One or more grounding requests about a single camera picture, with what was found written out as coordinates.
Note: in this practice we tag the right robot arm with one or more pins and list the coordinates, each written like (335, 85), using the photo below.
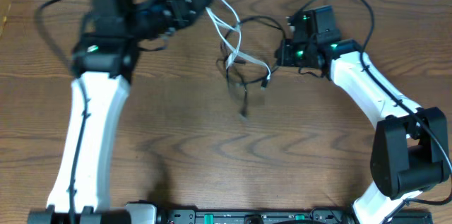
(409, 152)

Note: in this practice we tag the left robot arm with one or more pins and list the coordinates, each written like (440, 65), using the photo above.
(102, 65)

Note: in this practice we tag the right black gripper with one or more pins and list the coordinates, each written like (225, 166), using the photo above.
(285, 54)

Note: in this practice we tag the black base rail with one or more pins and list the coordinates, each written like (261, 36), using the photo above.
(187, 216)

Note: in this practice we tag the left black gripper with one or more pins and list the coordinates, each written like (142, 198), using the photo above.
(178, 8)

